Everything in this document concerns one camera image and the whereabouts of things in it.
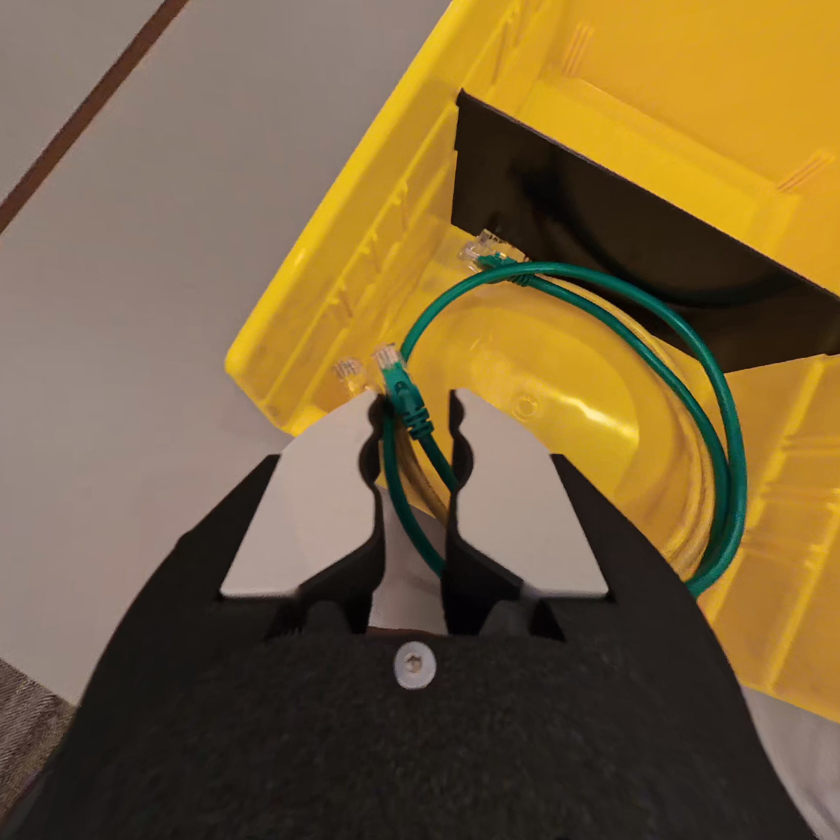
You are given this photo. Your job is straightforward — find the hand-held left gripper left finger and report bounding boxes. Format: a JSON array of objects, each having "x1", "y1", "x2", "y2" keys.
[{"x1": 220, "y1": 392, "x2": 387, "y2": 634}]

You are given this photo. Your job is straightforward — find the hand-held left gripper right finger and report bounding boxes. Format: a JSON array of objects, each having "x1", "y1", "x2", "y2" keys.
[{"x1": 445, "y1": 388, "x2": 611, "y2": 635}]

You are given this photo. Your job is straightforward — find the yellow ethernet cable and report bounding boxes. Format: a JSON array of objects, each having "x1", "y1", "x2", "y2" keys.
[{"x1": 331, "y1": 226, "x2": 723, "y2": 578}]

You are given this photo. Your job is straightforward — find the green ethernet cable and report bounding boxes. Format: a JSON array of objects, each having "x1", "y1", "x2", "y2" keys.
[{"x1": 379, "y1": 259, "x2": 749, "y2": 598}]

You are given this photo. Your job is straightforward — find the yellow plastic bin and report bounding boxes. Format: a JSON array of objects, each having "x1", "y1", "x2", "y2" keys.
[{"x1": 223, "y1": 0, "x2": 840, "y2": 713}]

